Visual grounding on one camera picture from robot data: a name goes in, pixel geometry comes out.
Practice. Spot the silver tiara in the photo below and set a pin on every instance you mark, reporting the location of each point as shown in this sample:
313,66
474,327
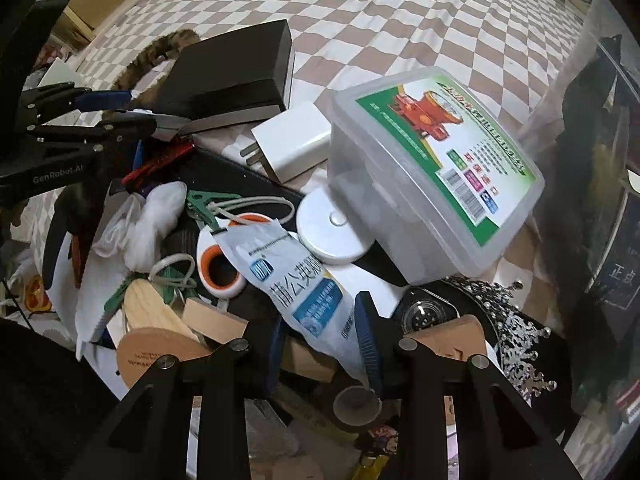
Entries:
505,330

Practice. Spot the white elastic loop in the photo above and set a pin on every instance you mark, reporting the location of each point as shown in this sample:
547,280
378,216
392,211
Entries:
175,270

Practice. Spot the round wooden disc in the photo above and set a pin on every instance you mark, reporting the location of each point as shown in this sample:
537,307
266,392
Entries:
150,355

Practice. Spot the black cloth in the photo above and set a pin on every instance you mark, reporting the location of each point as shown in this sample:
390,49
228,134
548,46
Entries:
585,160

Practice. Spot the green clothes clip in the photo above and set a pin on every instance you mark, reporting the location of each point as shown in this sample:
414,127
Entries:
202,205

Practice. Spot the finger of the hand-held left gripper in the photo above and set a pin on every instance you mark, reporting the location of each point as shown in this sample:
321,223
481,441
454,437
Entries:
127,125
102,101

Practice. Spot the translucent box with green label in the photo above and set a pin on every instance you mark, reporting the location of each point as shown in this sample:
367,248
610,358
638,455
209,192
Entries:
400,200

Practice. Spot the wooden block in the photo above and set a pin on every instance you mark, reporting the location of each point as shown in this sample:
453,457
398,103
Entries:
215,325
460,340

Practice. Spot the white round disc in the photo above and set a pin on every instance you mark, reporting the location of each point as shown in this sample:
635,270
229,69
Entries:
330,230

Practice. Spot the brown round pad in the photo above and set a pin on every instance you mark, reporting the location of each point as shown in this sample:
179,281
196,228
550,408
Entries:
355,407

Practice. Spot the checkered bedsheet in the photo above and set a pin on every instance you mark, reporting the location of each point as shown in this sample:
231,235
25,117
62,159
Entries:
400,15

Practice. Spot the white charger plug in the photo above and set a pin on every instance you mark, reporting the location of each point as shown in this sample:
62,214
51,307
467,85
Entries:
295,137

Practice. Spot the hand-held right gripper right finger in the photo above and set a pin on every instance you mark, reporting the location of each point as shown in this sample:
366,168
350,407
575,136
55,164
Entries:
367,345

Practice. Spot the white sachet with blue print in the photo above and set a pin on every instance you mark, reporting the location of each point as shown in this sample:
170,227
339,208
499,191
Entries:
295,290

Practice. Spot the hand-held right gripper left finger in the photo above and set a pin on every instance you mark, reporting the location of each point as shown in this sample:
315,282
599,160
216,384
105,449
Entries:
274,360

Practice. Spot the black rectangular box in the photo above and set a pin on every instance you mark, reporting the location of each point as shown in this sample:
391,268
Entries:
230,67

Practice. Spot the metal drain strainer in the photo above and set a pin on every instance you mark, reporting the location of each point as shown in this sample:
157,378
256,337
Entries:
425,315

